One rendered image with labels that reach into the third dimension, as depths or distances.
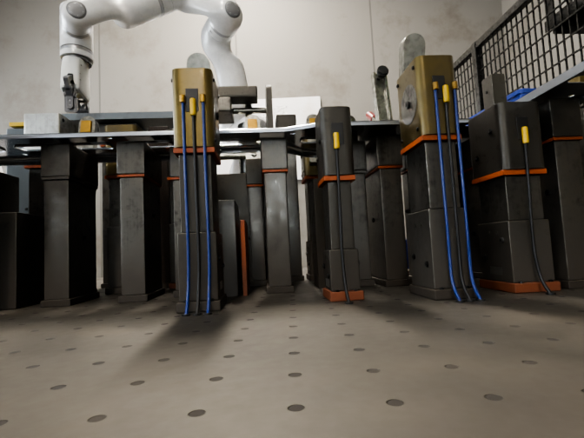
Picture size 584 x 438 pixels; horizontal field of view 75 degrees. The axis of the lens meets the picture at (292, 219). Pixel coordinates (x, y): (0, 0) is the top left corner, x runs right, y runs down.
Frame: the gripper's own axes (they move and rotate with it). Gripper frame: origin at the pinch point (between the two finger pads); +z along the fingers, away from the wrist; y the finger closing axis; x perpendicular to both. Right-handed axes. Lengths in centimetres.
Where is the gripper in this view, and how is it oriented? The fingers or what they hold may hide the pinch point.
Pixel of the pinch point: (77, 115)
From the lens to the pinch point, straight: 126.0
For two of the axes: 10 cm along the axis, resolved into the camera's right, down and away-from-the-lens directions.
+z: 0.5, 10.0, -0.8
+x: 9.8, -0.4, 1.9
